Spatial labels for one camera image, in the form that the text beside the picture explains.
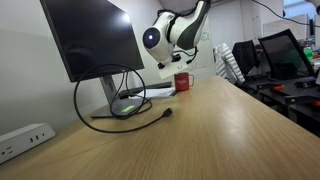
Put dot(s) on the orange clamp far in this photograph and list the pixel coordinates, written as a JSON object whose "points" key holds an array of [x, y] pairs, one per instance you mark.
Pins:
{"points": [[278, 88]]}

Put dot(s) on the black computer monitor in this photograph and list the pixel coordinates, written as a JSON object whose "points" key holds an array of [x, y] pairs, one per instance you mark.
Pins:
{"points": [[95, 39]]}

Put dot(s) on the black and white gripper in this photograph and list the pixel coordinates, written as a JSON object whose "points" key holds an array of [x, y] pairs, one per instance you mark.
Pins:
{"points": [[172, 59]]}

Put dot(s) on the black mesh office chair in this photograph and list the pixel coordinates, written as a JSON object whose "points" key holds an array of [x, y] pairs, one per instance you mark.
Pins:
{"points": [[285, 57]]}

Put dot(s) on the black keyboard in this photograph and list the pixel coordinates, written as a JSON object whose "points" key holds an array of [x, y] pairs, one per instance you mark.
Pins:
{"points": [[127, 93]]}

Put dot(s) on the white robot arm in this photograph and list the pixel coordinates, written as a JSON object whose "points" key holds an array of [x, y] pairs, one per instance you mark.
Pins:
{"points": [[172, 29]]}

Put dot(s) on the red metal mug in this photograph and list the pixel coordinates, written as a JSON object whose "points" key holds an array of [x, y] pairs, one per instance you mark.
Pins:
{"points": [[183, 81]]}

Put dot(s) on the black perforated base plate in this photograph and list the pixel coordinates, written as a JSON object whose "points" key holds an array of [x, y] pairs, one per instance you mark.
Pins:
{"points": [[293, 91]]}

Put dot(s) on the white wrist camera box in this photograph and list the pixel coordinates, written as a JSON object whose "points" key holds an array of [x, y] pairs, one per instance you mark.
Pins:
{"points": [[172, 69]]}

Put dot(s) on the white power strip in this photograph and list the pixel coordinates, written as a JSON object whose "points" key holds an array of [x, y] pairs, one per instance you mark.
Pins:
{"points": [[18, 141]]}

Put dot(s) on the white puffy jacket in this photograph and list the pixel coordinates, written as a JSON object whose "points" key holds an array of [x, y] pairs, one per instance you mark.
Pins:
{"points": [[226, 64]]}

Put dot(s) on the white paper notepad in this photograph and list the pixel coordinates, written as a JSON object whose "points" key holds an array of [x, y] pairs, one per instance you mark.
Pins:
{"points": [[154, 93]]}

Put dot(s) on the green sticky note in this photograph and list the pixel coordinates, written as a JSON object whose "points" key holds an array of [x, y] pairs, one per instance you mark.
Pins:
{"points": [[127, 109]]}

